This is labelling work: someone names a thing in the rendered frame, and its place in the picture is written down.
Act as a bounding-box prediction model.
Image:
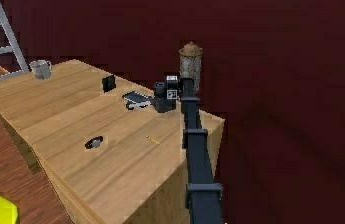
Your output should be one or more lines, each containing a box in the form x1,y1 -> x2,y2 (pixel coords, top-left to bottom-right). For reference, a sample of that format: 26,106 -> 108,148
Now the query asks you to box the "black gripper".
125,81 -> 178,114

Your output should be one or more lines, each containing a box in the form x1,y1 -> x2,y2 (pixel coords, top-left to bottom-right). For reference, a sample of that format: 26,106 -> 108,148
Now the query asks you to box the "light wooden table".
0,59 -> 226,224

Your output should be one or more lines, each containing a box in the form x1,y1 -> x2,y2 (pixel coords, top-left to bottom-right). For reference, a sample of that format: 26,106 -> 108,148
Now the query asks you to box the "grey jar with brown lid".
178,40 -> 204,95

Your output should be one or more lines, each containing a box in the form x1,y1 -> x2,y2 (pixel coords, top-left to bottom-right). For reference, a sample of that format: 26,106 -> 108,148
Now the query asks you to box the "dark blue flat telephone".
122,90 -> 155,105

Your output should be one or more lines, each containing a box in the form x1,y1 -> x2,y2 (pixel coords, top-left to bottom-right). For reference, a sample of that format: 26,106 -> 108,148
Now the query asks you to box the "black wristwatch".
84,135 -> 105,150

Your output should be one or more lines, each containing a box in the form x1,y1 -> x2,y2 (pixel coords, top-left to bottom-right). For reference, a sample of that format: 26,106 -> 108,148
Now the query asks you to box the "grey metal frame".
0,0 -> 31,111

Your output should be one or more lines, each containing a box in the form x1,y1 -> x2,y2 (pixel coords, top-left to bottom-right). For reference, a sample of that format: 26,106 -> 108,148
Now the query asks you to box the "yellow pencil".
146,135 -> 161,146

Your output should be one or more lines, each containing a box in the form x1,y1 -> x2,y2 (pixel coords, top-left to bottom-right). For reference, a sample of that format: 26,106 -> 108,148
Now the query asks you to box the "small black box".
101,74 -> 117,94

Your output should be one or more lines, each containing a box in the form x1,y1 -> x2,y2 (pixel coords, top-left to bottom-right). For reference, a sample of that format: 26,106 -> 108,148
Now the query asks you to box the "grey mug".
29,59 -> 53,81

